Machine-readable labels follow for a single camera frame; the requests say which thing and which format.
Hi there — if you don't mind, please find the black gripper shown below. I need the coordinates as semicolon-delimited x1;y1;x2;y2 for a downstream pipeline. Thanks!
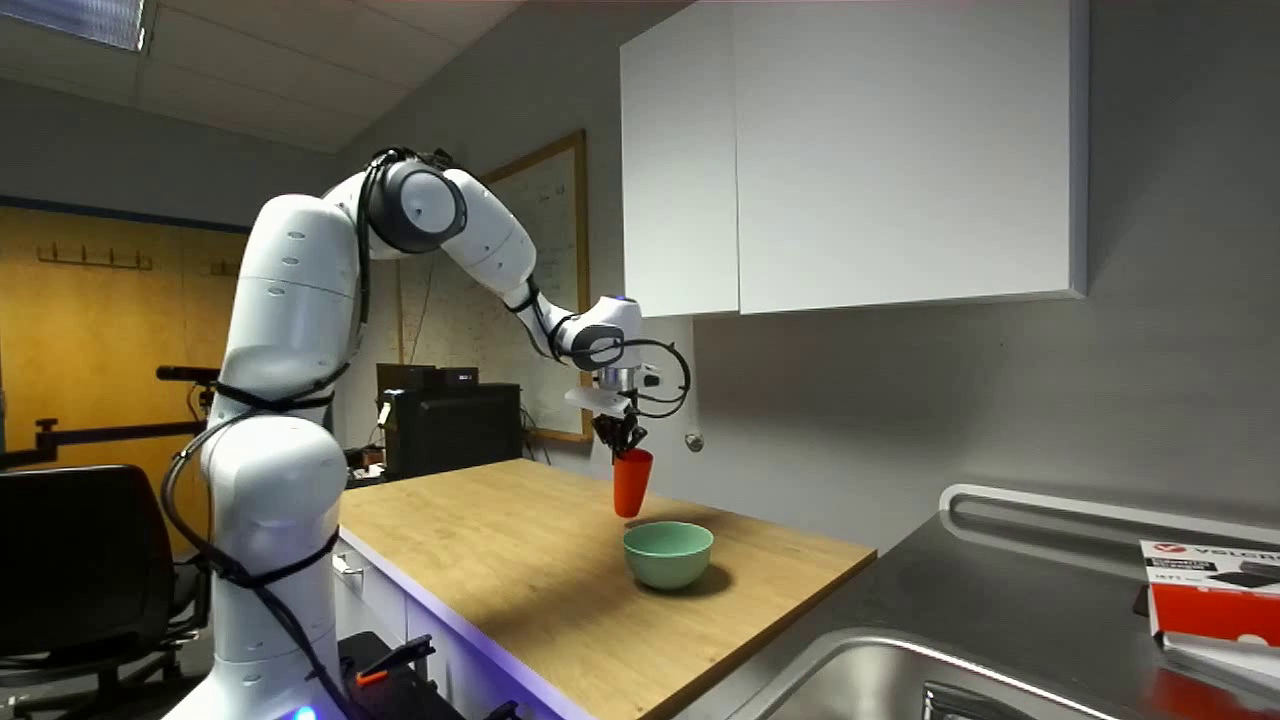
582;374;651;459

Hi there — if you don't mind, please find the orange plastic cup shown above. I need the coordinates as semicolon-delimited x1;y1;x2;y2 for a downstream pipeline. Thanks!
607;443;662;525

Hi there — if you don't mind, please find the green bowl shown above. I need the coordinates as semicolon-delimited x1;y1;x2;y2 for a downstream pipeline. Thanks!
621;517;722;598

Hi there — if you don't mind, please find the black computer case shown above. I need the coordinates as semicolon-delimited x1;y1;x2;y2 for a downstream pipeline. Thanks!
374;360;529;486

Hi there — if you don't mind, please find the wood framed whiteboard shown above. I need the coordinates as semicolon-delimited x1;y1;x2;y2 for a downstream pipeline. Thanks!
481;126;596;454

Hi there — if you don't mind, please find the black and red clamp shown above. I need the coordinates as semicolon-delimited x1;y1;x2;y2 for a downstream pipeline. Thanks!
337;627;464;720

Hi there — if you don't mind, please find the stainless steel sink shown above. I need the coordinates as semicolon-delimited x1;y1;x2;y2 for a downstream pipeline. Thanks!
727;627;1155;720

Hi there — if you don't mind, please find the black office chair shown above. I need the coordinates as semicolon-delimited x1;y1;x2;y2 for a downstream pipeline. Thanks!
0;459;204;698

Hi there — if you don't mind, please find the red and white box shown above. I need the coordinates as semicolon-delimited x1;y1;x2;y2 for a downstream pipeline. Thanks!
1137;538;1280;672

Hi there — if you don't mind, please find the ceiling light panel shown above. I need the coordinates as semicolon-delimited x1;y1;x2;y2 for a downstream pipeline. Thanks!
0;0;154;55

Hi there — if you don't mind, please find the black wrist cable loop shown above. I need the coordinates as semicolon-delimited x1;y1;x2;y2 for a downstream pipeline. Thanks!
614;337;699;428

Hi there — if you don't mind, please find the white wall cabinet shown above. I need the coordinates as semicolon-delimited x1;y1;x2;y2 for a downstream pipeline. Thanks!
617;0;1093;322

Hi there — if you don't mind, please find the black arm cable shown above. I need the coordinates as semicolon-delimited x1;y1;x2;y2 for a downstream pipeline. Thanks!
156;143;391;720

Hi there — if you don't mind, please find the white wire dish rack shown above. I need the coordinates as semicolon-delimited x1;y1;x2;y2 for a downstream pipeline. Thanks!
936;479;1280;569

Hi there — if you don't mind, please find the wall coat hook rail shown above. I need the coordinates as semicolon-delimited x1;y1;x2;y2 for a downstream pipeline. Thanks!
33;243;156;277

